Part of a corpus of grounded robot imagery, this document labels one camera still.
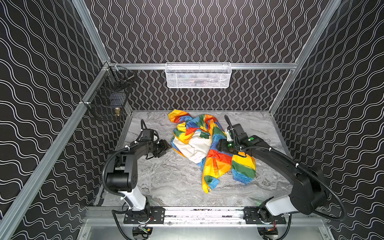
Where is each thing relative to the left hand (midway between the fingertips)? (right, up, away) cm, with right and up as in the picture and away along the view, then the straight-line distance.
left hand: (174, 149), depth 94 cm
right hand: (+28, +2, -8) cm, 29 cm away
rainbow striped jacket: (+14, +7, +5) cm, 16 cm away
